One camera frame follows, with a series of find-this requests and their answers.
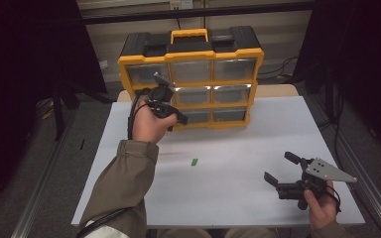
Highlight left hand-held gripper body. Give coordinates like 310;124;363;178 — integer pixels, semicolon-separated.
146;71;183;121

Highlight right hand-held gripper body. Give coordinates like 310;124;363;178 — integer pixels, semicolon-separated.
276;158;358;211

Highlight yellow black drawer organizer cabinet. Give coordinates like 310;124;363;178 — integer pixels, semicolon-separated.
117;25;266;132

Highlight person's left hand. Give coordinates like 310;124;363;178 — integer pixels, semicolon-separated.
132;98;179;145

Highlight person's right hand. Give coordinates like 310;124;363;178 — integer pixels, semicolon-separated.
303;188;340;231

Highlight grid of clear drawers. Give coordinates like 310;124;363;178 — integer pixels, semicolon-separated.
126;58;257;123

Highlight beige desk with black edge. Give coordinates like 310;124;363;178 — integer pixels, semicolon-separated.
77;0;314;83

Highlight black curtain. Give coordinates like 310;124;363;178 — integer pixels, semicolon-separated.
294;0;381;160
0;0;108;212

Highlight person's white shirt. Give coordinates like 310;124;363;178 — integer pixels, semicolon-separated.
84;219;132;238

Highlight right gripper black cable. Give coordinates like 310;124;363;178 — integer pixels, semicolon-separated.
325;184;342;213

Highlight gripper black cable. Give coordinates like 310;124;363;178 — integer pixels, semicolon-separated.
325;184;342;213
75;86;154;238

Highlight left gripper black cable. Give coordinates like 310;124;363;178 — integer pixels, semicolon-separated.
75;86;154;238

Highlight aluminium frame rail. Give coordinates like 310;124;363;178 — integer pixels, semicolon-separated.
306;95;381;238
11;108;78;238

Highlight black floor cables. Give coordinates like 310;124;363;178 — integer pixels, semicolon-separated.
257;56;300;80

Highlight white wall socket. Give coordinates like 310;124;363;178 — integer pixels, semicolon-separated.
170;0;193;10

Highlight yellow and grey floor cables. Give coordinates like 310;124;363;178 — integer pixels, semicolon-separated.
35;97;57;121

